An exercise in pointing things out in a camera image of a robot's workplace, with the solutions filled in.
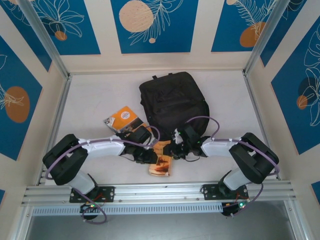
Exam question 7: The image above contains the orange paperback book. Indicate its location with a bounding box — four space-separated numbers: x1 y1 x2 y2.
103 105 149 138

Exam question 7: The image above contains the black backpack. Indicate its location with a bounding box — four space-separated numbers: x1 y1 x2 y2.
138 71 210 141

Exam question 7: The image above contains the sepia cover paperback book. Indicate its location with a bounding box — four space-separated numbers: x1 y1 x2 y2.
147 139 175 178

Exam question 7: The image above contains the blue poster large peach circle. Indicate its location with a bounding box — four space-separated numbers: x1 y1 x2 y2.
110 0 200 54

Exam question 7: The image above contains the blue poster orange circle flower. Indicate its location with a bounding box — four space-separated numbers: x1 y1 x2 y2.
0 34 43 161
271 22 320 156

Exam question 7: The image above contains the blue poster white flower outline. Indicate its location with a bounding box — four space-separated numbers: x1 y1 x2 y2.
24 0 101 56

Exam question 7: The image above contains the blue poster fern orange circle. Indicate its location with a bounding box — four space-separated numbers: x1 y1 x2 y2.
211 0 279 53

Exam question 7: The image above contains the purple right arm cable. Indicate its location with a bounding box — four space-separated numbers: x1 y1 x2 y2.
186 116 280 218

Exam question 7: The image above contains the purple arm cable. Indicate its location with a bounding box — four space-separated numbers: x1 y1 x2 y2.
46 124 161 225
186 116 280 218

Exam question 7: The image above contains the aluminium frame rail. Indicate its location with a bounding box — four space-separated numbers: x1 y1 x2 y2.
21 181 298 207

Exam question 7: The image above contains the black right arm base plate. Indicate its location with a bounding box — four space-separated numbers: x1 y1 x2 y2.
201 183 249 201

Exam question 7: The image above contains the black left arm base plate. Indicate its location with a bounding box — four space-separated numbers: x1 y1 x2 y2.
69 185 116 203

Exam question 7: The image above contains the aluminium side rail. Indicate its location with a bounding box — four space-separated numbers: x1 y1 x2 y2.
37 74 73 186
243 71 280 180

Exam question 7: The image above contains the white slotted cable duct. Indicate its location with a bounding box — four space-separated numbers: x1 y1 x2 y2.
31 202 225 216

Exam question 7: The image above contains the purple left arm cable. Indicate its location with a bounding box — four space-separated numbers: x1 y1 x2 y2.
46 124 161 225

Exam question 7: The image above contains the aluminium corner post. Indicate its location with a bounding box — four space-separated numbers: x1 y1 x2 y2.
18 0 71 79
244 0 287 76

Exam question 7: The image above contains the blue floral wall poster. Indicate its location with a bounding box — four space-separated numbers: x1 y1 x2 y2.
0 4 53 73
259 0 320 68

